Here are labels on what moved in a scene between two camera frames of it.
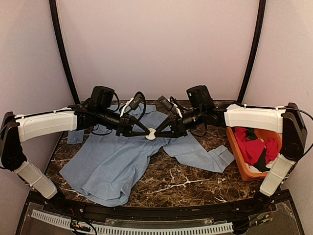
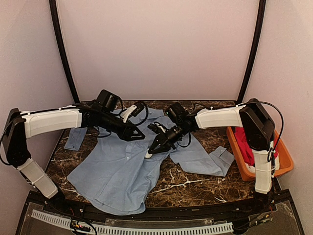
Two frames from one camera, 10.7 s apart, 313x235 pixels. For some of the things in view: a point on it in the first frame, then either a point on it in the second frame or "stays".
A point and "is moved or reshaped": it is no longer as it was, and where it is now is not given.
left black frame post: (59, 35) stays
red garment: (250, 148) stays
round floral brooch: (151, 136) to (148, 155)
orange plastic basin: (248, 175) stays
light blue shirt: (122, 170) is moved or reshaped
